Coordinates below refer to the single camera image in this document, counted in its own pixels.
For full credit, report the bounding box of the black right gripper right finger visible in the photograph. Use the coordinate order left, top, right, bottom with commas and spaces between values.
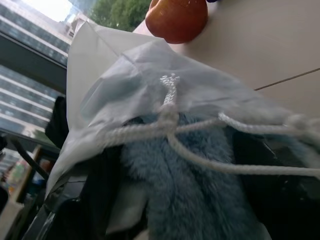
232, 129, 320, 240

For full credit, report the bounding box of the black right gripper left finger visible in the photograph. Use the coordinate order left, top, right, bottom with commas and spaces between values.
56, 146, 124, 240

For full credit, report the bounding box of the black cable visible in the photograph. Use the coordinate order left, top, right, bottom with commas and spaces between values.
8, 136, 50, 181

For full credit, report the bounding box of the red round apple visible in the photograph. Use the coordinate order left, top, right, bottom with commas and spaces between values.
145, 0, 209, 45

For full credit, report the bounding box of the white drawstring bag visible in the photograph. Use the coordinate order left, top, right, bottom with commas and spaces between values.
44, 20, 320, 240

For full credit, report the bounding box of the white braided drawstring cord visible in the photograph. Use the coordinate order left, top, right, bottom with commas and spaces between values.
101, 73, 320, 180

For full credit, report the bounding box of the black rounded object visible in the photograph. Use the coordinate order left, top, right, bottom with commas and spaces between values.
44, 95, 69, 151

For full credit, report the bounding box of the blue fluffy towel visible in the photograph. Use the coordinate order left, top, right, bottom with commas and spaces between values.
121, 113, 310, 240

